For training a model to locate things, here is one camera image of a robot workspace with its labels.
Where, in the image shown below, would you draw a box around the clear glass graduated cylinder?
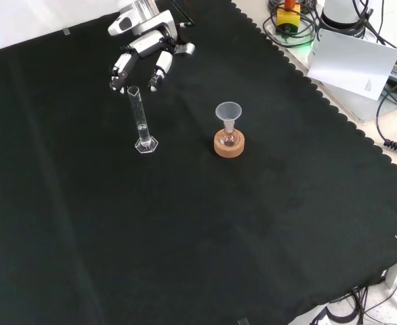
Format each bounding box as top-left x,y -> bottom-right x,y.
126,85 -> 160,155

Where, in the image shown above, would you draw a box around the green black cable loops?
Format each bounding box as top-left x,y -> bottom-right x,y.
262,0 -> 320,49

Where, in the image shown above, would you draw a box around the small glass round-bottom flask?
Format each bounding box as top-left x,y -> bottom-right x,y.
220,123 -> 238,148

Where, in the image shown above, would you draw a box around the translucent plastic funnel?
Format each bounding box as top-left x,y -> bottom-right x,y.
214,101 -> 243,132

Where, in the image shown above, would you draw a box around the pale grey base plate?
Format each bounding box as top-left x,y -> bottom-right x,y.
286,42 -> 389,123

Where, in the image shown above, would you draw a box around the black floor cables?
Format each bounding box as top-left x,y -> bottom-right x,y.
308,286 -> 392,325

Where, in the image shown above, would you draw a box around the black bench cloth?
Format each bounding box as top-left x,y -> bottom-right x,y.
0,0 -> 397,325

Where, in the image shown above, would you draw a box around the yellow stop button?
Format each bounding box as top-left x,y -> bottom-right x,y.
275,0 -> 302,35

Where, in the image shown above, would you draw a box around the pale white board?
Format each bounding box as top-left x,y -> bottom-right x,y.
306,28 -> 397,102

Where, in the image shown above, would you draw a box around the cork ring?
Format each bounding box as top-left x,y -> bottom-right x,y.
213,130 -> 246,158

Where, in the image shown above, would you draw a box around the black green orange arm cable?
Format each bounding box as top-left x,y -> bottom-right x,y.
170,0 -> 196,28

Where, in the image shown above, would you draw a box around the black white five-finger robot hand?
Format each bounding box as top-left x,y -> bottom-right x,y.
107,9 -> 181,95

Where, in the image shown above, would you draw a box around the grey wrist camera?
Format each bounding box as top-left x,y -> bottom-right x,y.
174,42 -> 196,57

